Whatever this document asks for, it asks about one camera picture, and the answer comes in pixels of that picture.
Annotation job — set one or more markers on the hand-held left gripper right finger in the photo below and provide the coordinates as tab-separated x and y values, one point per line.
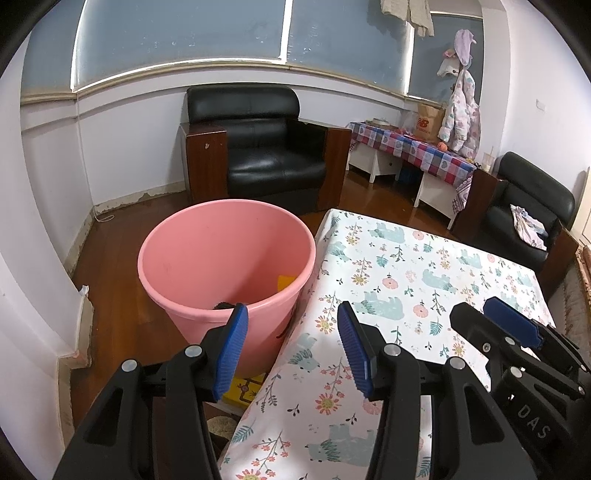
353	350

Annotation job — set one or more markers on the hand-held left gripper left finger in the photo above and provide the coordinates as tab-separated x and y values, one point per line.
231	350

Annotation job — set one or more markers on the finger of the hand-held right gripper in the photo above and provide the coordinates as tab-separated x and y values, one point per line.
512	318
471	323

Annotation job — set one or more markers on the black foam net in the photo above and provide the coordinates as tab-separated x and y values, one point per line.
224	305

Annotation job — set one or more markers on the yellow foam net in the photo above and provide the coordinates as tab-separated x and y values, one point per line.
286	282

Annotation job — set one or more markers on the pink plastic bucket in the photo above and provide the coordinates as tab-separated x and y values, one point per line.
194	258

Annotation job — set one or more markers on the yellow patterned box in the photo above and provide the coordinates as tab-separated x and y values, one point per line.
240	392

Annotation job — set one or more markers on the brown woven mat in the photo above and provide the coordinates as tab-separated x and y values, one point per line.
221	429

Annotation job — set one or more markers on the white printed garment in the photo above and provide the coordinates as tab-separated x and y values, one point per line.
526	226

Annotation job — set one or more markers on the floral bear print tablecloth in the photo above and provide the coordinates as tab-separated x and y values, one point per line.
392	258

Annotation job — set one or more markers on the black leather armchair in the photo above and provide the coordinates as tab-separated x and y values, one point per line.
531	184
258	170

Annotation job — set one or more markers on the cup with straw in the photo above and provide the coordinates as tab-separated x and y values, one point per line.
487	161

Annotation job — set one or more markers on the white desk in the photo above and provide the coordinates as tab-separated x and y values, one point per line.
383	161

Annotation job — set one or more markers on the plaid tablecloth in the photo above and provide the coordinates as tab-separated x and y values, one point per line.
415	147

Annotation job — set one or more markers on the brown paper bag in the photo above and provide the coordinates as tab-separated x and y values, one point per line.
429	122

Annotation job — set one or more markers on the white puffer jacket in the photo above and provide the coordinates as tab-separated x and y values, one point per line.
461	115

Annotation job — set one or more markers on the clear plastic bag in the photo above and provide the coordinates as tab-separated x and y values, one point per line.
408	122

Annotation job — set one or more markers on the white tape roll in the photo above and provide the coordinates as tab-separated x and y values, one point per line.
380	121

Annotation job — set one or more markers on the purple hat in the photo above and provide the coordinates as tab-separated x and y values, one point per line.
464	46

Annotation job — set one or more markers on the hanging beige clothes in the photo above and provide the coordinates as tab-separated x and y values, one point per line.
411	11

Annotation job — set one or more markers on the frosted glass window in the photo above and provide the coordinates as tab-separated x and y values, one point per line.
184	32

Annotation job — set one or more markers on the white wall switch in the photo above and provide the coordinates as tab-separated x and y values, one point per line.
541	105

